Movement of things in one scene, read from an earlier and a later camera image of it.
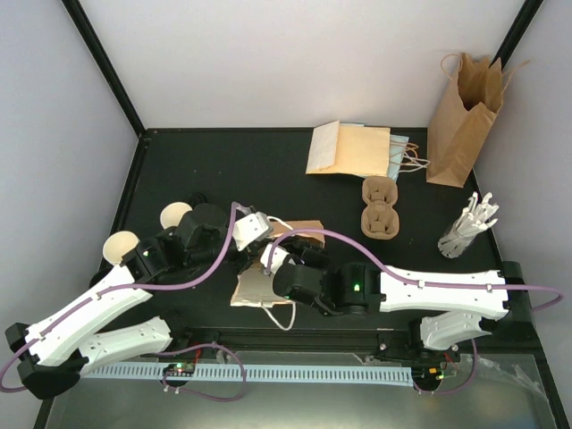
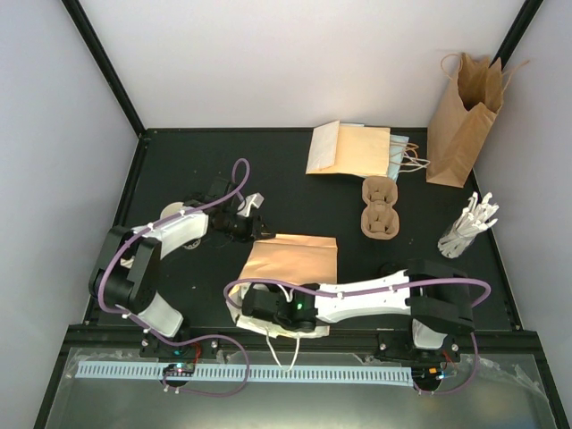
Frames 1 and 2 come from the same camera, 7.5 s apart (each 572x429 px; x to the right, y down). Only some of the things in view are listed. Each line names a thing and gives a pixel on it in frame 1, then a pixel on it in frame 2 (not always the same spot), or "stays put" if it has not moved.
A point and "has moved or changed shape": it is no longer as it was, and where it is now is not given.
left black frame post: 92,43 stays put
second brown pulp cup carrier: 379,217 stays put
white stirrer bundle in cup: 475,217 stays put
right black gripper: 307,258 → 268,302
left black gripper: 239,265 → 255,230
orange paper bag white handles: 253,286 has moved or changed shape
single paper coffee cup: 172,213 stays put
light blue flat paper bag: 397,147 stays put
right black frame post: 517,31 stays put
